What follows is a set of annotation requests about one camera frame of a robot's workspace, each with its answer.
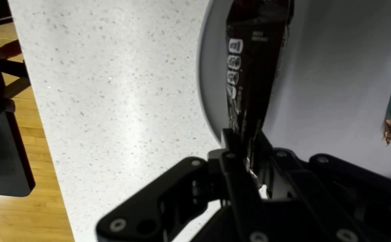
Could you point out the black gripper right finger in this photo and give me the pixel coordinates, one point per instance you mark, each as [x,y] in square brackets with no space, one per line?
[331,197]

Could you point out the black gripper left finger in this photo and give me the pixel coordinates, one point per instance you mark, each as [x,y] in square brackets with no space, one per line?
[169,197]

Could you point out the brown snack bar wrapper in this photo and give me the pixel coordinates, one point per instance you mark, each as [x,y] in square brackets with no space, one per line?
[257,58]

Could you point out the grey round plate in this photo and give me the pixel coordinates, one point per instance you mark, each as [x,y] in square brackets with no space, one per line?
[339,89]

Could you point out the black stand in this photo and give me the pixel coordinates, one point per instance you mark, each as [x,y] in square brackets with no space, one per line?
[1,148]

